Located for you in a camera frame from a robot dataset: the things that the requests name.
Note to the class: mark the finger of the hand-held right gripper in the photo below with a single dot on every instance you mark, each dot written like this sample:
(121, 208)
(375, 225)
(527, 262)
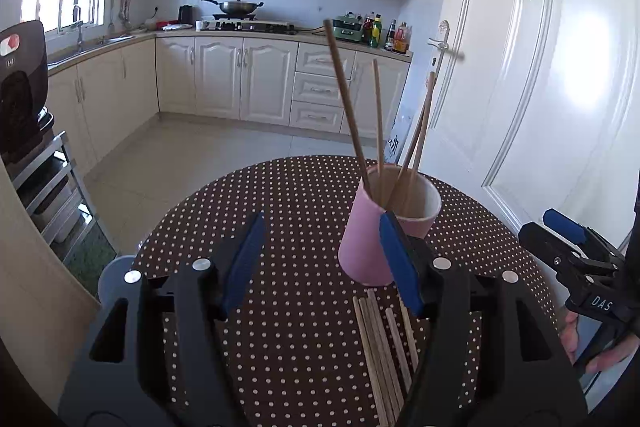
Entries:
(550, 249)
(565, 224)

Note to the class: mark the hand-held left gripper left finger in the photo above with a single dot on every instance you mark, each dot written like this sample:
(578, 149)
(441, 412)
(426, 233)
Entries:
(245, 257)

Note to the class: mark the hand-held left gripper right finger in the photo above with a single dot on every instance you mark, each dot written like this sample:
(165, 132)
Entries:
(400, 257)

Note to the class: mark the pink cup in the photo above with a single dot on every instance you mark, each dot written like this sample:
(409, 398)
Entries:
(362, 247)

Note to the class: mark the pile of wooden chopsticks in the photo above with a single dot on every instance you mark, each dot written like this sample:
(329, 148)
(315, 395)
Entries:
(375, 347)

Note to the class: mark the brown wooden chopstick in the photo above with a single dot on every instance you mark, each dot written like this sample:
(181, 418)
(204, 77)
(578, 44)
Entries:
(378, 117)
(425, 117)
(346, 102)
(407, 157)

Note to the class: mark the hanging kitchen utensils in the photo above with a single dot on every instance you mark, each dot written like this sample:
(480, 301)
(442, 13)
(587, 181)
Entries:
(122, 9)

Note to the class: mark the person's right hand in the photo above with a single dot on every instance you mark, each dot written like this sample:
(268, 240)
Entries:
(570, 337)

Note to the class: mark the brown polka dot tablecloth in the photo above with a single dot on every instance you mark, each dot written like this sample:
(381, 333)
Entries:
(300, 217)

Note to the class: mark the white door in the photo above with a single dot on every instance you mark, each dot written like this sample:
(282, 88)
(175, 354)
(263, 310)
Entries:
(575, 107)

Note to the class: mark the white printed bag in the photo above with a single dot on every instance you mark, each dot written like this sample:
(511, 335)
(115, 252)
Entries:
(400, 137)

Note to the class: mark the light blue stool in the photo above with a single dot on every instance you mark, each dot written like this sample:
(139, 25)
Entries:
(112, 282)

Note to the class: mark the cream cabinet drawer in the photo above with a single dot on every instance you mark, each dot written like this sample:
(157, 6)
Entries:
(317, 116)
(321, 88)
(325, 59)

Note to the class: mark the cream lower kitchen cabinets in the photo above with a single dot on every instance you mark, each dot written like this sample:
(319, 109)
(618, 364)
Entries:
(220, 72)

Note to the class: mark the orange oil bottle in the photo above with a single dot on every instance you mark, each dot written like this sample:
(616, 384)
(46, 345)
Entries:
(402, 41)

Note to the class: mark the metal shelf rack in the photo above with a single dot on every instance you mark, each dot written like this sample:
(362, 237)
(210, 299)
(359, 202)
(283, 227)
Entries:
(37, 187)

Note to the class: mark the dark soy sauce bottle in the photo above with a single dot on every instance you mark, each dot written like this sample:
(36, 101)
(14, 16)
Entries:
(390, 38)

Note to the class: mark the beige kitchen countertop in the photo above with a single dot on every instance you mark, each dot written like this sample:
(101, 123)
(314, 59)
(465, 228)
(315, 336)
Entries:
(225, 35)

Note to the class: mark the green plastic bottle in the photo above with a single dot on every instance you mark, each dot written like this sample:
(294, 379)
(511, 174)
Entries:
(376, 33)

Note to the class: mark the dark red-capped bottle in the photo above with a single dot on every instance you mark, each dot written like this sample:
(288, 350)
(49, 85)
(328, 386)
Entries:
(367, 31)

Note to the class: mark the gas stove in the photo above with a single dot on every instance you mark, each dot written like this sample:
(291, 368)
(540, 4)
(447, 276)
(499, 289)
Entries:
(250, 26)

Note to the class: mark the green electric cooker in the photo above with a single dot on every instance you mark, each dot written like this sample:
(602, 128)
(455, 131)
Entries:
(347, 29)

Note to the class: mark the white mug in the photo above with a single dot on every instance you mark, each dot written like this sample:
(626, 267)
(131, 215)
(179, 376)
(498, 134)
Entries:
(201, 25)

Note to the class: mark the metal wok with lid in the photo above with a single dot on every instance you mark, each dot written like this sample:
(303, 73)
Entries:
(237, 8)

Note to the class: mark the black electric kettle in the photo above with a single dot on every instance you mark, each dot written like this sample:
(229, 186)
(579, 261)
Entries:
(186, 14)

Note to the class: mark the steel kitchen sink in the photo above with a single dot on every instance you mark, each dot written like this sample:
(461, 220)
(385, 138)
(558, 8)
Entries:
(110, 41)

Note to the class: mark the black kitchen appliance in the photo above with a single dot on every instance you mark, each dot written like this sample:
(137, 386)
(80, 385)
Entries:
(22, 107)

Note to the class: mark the metal faucet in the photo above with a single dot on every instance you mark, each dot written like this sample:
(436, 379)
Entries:
(78, 29)

